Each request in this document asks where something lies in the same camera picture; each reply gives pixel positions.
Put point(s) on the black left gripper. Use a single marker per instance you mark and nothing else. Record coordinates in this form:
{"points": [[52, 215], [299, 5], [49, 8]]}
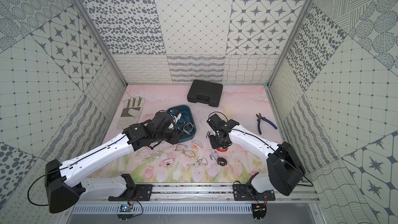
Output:
{"points": [[175, 129]]}

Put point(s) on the teal storage box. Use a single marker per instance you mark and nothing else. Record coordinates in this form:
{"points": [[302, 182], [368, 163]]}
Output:
{"points": [[188, 117]]}

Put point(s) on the grey white work glove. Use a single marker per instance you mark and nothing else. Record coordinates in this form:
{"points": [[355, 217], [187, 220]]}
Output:
{"points": [[131, 112]]}

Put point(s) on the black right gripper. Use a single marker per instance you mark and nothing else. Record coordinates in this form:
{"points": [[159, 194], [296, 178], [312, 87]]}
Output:
{"points": [[214, 144]]}

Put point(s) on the beige watch upper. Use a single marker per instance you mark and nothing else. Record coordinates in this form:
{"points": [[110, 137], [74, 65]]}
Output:
{"points": [[180, 147]]}

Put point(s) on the pink white watch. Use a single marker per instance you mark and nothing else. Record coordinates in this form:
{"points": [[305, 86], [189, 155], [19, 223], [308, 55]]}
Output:
{"points": [[166, 162]]}

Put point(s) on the red watch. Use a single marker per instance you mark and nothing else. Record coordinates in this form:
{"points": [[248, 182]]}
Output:
{"points": [[221, 149]]}

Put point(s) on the white slotted cable duct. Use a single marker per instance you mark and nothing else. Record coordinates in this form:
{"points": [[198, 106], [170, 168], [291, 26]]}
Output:
{"points": [[163, 208]]}

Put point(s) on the orange white digital watch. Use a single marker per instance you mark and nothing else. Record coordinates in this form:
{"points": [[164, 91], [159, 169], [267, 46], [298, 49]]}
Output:
{"points": [[197, 145]]}

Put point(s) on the beige triangular watch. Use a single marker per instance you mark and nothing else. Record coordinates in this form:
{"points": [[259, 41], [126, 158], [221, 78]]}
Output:
{"points": [[188, 128]]}

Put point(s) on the silver rhinestone watch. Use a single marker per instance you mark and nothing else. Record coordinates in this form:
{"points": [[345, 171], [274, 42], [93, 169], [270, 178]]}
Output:
{"points": [[198, 163]]}

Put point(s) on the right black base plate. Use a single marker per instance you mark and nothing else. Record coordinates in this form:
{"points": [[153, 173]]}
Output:
{"points": [[254, 192]]}

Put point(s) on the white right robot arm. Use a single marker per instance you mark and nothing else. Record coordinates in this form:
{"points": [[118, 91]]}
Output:
{"points": [[284, 168]]}

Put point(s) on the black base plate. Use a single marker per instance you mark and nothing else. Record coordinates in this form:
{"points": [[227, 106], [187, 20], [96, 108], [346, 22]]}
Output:
{"points": [[140, 192], [254, 192]]}

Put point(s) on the black plastic tool case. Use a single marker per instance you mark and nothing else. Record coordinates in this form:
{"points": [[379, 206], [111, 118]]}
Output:
{"points": [[205, 92]]}

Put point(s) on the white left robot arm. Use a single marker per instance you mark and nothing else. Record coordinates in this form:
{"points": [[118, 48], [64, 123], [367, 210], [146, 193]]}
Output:
{"points": [[66, 183]]}

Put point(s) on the aluminium rail frame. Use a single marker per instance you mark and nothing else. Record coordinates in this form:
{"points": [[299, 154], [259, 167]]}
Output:
{"points": [[179, 183]]}

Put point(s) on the beige watch lower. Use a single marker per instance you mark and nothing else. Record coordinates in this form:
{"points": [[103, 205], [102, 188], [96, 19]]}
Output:
{"points": [[188, 153]]}

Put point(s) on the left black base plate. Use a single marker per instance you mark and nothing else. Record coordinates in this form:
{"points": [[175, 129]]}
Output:
{"points": [[140, 192]]}

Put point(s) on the dark brown watch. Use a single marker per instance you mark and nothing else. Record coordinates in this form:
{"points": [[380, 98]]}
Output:
{"points": [[222, 162]]}

